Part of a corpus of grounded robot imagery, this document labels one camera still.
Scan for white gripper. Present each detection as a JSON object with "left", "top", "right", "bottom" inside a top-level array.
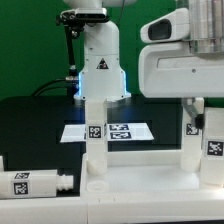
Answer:
[{"left": 138, "top": 42, "right": 224, "bottom": 129}]

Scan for white desk top tray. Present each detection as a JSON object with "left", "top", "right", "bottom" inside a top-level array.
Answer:
[{"left": 80, "top": 150, "right": 224, "bottom": 199}]

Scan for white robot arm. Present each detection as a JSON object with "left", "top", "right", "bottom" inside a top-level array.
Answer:
[{"left": 60, "top": 0, "right": 224, "bottom": 128}]

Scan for white marker sheet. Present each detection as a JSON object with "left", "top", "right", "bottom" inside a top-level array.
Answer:
[{"left": 60, "top": 123, "right": 154, "bottom": 143}]

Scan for white L-shaped obstacle wall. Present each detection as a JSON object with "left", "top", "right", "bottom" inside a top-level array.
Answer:
[{"left": 0, "top": 155, "right": 224, "bottom": 224}]

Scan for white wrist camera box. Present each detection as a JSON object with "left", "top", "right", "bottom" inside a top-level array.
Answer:
[{"left": 140, "top": 8, "right": 190, "bottom": 43}]

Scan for black cables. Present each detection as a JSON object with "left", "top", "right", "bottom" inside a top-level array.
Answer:
[{"left": 31, "top": 77, "right": 78, "bottom": 98}]

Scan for black camera on stand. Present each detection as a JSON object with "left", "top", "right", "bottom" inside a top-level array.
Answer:
[{"left": 55, "top": 8, "right": 110, "bottom": 96}]

